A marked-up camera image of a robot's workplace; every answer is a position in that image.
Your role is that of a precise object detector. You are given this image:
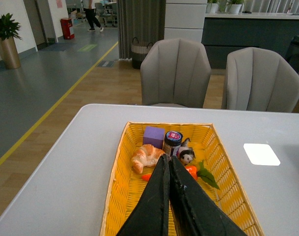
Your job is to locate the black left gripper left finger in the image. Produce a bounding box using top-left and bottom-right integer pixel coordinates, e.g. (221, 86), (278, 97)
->
(117, 154), (170, 236)

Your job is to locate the grey chair left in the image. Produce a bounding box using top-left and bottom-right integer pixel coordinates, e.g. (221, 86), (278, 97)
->
(140, 38), (211, 108)

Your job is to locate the black white toy dog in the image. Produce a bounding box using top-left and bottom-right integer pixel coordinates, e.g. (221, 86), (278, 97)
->
(178, 138), (195, 165)

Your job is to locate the dark counter cabinet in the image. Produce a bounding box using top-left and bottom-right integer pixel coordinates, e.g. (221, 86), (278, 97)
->
(201, 13), (299, 69)

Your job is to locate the white potted plant right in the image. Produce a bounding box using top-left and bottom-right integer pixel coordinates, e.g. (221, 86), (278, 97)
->
(225, 0), (245, 14)

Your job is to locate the white potted plant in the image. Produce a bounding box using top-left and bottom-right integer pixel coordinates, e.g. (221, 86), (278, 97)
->
(206, 0), (220, 14)
(225, 0), (245, 14)

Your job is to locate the dark jar with label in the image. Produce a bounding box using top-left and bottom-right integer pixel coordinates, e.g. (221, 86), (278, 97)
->
(163, 131), (183, 156)

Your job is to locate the grey chair right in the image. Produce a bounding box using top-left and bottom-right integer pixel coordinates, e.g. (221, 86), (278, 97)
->
(221, 47), (299, 113)

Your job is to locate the walking person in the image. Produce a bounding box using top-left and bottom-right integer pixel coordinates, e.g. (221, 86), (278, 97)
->
(83, 0), (104, 32)

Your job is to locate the woven laundry basket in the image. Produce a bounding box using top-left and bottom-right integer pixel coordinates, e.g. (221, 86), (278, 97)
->
(131, 37), (153, 69)

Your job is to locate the grey curtain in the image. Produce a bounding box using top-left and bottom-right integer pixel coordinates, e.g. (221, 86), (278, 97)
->
(117, 0), (166, 59)

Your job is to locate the orange toy carrot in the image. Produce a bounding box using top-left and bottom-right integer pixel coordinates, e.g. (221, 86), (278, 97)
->
(141, 160), (220, 190)

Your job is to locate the grey chair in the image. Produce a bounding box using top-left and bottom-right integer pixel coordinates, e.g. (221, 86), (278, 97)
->
(140, 38), (211, 108)
(221, 47), (299, 113)

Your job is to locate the yellow woven basket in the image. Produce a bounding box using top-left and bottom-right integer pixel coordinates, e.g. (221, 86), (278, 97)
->
(100, 121), (264, 236)

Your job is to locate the toy croissant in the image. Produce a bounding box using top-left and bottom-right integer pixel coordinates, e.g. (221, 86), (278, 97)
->
(132, 144), (165, 174)

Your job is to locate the red bin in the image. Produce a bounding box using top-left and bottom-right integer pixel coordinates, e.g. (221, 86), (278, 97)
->
(60, 18), (75, 40)

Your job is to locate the white potted plant left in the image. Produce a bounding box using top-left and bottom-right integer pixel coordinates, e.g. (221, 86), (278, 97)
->
(206, 0), (220, 14)

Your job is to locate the purple block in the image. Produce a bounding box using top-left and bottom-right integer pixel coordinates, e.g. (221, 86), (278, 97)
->
(142, 126), (165, 149)

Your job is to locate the potted plant gold pot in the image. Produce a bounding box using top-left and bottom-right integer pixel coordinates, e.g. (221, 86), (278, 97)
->
(0, 13), (22, 69)

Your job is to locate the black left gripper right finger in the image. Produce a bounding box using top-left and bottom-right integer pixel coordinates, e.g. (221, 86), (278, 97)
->
(169, 156), (245, 236)

